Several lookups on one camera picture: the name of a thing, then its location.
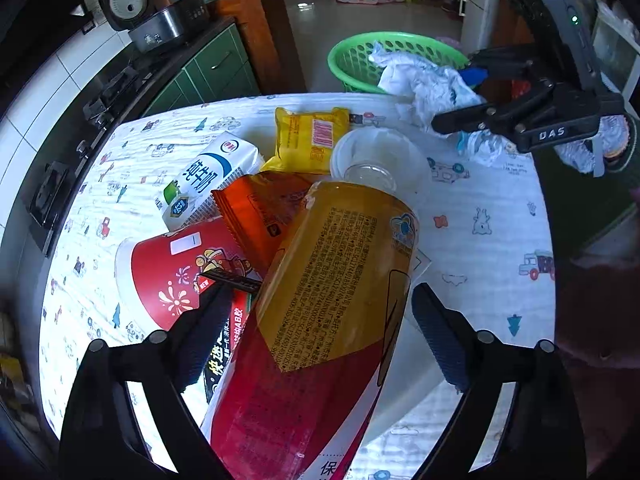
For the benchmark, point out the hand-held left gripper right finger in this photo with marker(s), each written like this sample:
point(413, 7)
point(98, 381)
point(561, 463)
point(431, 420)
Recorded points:
point(440, 340)

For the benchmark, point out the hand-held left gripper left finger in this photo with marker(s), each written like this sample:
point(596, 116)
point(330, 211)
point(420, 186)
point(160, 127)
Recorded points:
point(212, 325)

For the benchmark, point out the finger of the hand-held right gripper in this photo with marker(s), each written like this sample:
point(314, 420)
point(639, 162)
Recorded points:
point(480, 119)
point(505, 62)

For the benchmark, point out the black cardboard box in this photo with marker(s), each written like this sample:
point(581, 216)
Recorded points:
point(227, 357)

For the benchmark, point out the white plastic bag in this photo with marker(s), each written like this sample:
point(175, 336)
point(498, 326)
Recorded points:
point(425, 85)

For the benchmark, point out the clear plastic container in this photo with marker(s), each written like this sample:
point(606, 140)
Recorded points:
point(380, 147)

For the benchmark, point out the amber tea bottle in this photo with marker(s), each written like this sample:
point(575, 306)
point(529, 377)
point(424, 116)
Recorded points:
point(340, 285)

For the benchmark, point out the orange snack packet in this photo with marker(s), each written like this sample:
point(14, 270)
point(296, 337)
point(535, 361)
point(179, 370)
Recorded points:
point(255, 215)

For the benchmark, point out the green plastic basket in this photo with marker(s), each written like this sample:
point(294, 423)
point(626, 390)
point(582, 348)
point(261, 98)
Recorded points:
point(350, 55)

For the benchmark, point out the yellow snack packet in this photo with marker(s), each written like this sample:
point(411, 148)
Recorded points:
point(300, 135)

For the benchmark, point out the pink plastic bag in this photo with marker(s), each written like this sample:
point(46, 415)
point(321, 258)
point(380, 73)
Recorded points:
point(448, 41)

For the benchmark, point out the red paper cup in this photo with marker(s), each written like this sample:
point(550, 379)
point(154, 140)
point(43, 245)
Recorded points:
point(165, 270)

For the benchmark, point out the white blue milk carton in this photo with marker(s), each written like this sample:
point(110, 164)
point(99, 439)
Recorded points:
point(210, 175)

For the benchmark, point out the black gas stove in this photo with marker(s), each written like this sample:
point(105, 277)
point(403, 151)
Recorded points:
point(52, 185)

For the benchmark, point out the green kitchen cabinet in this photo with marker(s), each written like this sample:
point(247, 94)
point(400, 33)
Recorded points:
point(220, 65)

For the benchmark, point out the black rice cooker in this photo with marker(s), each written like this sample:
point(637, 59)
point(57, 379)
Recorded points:
point(155, 30)

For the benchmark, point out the wooden door frame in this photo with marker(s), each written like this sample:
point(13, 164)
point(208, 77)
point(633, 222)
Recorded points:
point(260, 20)

